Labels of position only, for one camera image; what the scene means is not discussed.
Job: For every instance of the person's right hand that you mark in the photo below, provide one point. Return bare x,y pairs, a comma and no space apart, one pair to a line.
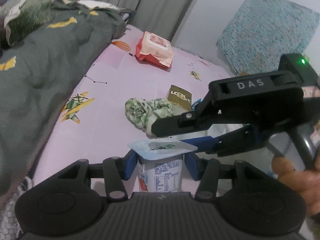
306,183

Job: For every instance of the green patterned pillow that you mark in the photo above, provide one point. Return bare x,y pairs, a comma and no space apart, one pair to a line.
19,18

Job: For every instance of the pink wet wipes pack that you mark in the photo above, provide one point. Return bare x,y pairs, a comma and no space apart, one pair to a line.
155,50

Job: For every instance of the teal knitted cushion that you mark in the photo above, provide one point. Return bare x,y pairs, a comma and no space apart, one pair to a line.
262,31

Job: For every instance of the white yogurt cup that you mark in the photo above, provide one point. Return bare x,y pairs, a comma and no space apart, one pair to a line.
160,163

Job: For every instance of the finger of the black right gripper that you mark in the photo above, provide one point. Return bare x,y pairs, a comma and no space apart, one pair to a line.
200,119
241,140

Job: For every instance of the dark grey patterned duvet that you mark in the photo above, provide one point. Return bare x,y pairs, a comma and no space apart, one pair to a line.
49,64

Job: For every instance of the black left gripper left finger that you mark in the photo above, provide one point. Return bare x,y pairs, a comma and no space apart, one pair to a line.
113,170

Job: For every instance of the gold foil packet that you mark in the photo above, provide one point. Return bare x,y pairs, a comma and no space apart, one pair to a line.
180,97

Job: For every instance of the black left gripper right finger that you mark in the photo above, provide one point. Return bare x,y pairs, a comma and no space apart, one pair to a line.
244,176

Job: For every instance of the pink bed sheet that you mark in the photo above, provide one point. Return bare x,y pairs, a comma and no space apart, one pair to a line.
102,129

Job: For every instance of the green white scrunched cloth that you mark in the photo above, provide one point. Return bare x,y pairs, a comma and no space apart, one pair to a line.
143,113

